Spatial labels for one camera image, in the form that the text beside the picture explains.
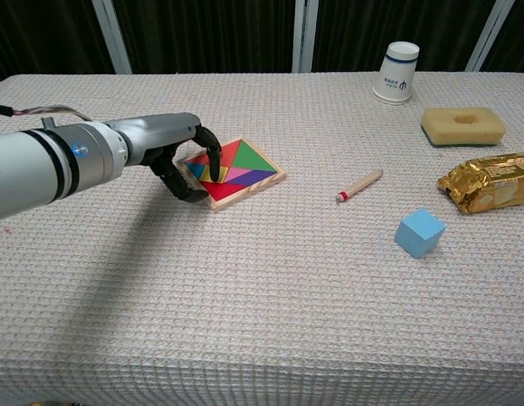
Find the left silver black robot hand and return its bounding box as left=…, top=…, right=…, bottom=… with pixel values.
left=116, top=112, right=223, bottom=203

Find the large red tangram triangle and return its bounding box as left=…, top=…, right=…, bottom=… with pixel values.
left=185, top=140, right=242, bottom=170

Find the yellow tangram square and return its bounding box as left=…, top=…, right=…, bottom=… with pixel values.
left=199, top=165, right=230, bottom=184

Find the pink tangram triangle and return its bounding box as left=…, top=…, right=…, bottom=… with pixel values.
left=223, top=167, right=254, bottom=184

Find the green tangram triangle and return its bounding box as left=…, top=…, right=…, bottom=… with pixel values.
left=231, top=139, right=279, bottom=173

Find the purple parallelogram puzzle piece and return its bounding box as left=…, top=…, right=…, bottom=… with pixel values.
left=226, top=169, right=277, bottom=189

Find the wooden tangram tray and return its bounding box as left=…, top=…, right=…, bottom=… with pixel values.
left=176, top=137, right=287, bottom=213

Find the dark curtain panel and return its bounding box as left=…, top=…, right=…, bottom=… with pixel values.
left=0, top=0, right=115, bottom=88
left=113, top=0, right=297, bottom=74
left=481, top=0, right=524, bottom=73
left=312, top=0, right=498, bottom=73

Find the beige woven tablecloth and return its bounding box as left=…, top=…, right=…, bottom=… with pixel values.
left=0, top=70, right=524, bottom=406

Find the wooden pencil with red tip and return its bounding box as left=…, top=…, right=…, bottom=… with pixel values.
left=336, top=169, right=385, bottom=204

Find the white paper cup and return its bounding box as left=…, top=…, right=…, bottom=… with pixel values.
left=371, top=41, right=421, bottom=106

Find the light blue cube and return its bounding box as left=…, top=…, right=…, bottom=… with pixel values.
left=394, top=207, right=448, bottom=260

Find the yellow sponge with hole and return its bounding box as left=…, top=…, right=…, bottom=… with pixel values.
left=420, top=106, right=507, bottom=148

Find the gold foil snack pack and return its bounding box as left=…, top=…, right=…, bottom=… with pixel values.
left=437, top=151, right=524, bottom=216

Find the grey metal frame post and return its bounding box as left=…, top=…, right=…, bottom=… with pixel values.
left=91, top=0, right=133, bottom=75
left=292, top=0, right=320, bottom=74
left=464, top=0, right=516, bottom=72

